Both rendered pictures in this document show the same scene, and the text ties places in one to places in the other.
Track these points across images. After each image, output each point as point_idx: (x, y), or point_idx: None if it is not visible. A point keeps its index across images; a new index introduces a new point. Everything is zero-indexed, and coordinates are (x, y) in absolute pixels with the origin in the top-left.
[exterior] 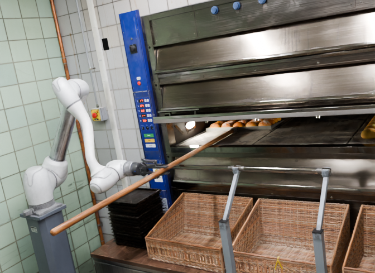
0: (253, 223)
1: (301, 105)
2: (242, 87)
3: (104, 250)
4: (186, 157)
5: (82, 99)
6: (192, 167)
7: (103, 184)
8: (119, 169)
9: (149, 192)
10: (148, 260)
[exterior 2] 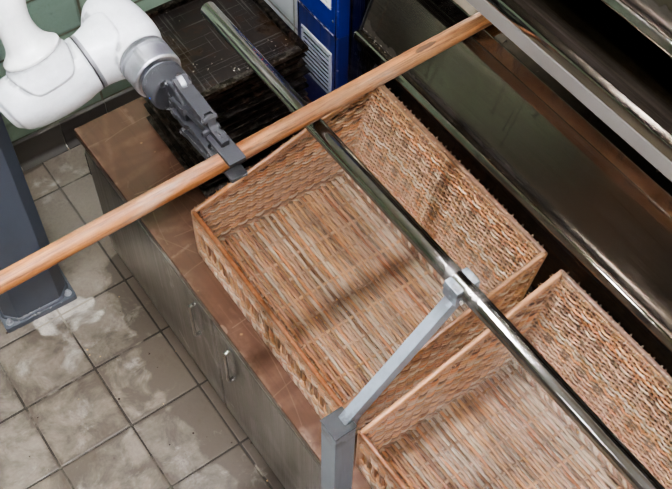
0: None
1: None
2: None
3: (111, 139)
4: (348, 99)
5: None
6: (343, 167)
7: (32, 116)
8: (108, 63)
9: (268, 42)
10: (192, 258)
